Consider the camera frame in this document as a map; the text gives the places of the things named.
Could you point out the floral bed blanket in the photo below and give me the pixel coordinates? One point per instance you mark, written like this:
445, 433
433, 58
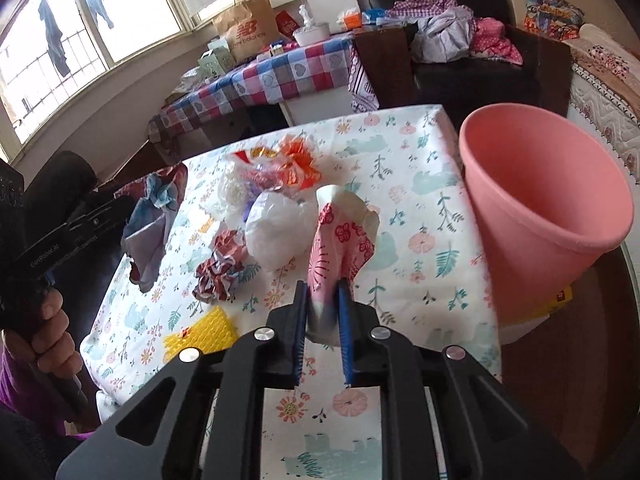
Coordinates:
610, 60

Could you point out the white cabinet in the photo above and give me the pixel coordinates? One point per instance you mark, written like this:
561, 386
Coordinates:
320, 107

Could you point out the person's dark clothing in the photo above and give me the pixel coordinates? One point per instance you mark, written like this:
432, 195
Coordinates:
25, 450

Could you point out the blue plastic packet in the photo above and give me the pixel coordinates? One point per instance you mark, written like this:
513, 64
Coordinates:
377, 16

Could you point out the dark hanging garment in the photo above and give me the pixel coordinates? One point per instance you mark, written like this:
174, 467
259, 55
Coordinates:
52, 35

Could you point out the white foam net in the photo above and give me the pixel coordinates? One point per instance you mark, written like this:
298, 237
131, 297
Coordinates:
232, 192

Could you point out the pink plastic bin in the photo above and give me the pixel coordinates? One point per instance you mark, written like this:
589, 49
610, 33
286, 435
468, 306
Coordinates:
525, 240

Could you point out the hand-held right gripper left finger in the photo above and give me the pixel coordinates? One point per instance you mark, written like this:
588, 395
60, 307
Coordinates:
300, 330

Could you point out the colourful patterned pillow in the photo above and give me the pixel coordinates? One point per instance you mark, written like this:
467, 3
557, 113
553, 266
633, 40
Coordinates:
550, 15

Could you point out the pink floral paper wrapper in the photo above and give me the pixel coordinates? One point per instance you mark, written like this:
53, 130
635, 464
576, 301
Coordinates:
335, 245

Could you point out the pink checked shirt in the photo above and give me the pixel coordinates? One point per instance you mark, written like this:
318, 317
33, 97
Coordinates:
430, 2

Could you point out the black leather armchair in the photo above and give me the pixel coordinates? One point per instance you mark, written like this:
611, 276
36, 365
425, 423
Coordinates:
475, 85

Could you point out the clear plastic bag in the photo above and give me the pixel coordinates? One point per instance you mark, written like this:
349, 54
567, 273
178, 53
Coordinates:
195, 79

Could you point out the small white box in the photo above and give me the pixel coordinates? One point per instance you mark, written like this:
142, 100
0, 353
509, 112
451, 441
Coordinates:
275, 50

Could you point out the crumpled blue red bag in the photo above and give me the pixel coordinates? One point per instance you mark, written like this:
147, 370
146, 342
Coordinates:
150, 215

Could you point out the crumpled red white wrapper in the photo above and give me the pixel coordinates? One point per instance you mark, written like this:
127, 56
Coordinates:
220, 270

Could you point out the white round tub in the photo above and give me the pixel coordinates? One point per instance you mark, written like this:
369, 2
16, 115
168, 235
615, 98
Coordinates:
310, 35

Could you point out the checked heart tablecloth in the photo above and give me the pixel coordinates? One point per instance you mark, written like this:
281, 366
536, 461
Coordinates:
280, 75

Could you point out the pink patterned garment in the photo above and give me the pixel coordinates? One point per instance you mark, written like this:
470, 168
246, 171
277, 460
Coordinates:
495, 40

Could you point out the blue hanging garment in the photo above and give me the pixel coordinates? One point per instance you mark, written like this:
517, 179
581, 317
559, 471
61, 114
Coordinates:
97, 2

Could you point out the pale lilac garment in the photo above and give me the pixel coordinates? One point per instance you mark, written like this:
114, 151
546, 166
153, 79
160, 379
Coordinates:
442, 35

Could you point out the brown paper bag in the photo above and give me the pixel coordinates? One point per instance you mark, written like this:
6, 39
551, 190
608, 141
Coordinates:
250, 25

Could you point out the purple white patterned cloth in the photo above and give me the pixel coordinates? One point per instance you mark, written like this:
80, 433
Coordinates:
360, 90

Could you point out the orange tissue box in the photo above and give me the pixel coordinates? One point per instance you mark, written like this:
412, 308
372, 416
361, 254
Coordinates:
350, 21

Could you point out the red packet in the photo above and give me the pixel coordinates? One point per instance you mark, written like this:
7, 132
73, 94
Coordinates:
286, 25

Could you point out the person's left hand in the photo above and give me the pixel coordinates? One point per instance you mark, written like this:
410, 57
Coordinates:
50, 345

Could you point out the white quilted mattress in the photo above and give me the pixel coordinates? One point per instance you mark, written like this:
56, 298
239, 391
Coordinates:
600, 115

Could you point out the yellow foam net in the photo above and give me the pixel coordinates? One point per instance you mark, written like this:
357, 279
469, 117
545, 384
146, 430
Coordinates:
205, 332

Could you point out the floral bear tablecloth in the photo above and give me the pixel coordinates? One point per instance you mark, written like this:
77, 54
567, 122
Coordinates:
415, 210

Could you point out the orange white wrapper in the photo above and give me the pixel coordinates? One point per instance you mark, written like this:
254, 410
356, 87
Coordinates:
300, 165

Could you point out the window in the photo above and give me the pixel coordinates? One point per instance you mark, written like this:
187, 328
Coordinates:
135, 10

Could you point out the white plastic bag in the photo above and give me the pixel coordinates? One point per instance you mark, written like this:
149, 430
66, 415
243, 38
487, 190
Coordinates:
280, 230

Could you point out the person's left forearm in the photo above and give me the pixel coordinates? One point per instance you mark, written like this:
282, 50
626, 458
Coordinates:
20, 400

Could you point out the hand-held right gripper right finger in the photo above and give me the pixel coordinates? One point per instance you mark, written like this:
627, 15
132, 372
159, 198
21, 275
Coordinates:
345, 330

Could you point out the clear red striped wrapper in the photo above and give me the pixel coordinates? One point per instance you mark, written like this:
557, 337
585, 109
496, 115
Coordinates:
255, 172

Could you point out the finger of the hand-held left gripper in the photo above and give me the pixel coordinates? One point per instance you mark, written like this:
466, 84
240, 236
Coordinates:
110, 210

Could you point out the green cardboard box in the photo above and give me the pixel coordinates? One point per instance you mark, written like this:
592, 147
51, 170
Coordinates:
215, 60

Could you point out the small knotted plastic bag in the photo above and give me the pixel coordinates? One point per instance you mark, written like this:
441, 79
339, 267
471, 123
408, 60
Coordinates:
306, 14

